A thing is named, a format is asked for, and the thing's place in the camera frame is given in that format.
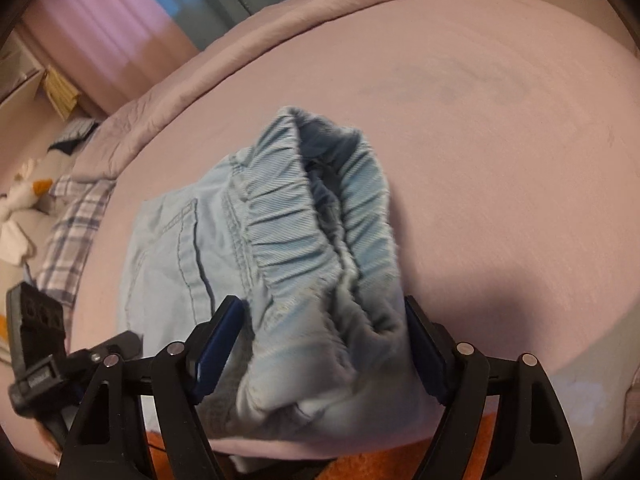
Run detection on plaid pillow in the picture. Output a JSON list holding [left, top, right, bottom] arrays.
[[36, 174, 115, 309]]

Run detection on yellow hanging cloth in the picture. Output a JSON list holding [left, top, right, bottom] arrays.
[[42, 66, 80, 120]]

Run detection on pink bed sheet mattress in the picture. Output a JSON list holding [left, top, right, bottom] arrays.
[[66, 0, 639, 477]]

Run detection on dark folded cloth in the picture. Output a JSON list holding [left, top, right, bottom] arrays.
[[48, 117, 101, 155]]

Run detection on white duck plush toy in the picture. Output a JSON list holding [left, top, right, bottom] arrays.
[[0, 158, 53, 222]]

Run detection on light blue denim pants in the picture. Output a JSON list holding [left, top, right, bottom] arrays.
[[119, 107, 436, 451]]

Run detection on pink curtain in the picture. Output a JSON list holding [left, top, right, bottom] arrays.
[[22, 0, 198, 114]]

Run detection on pink folded comforter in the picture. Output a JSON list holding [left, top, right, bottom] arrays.
[[72, 0, 394, 182]]

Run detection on orange fluffy rug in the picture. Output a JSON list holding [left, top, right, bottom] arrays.
[[146, 413, 496, 479]]

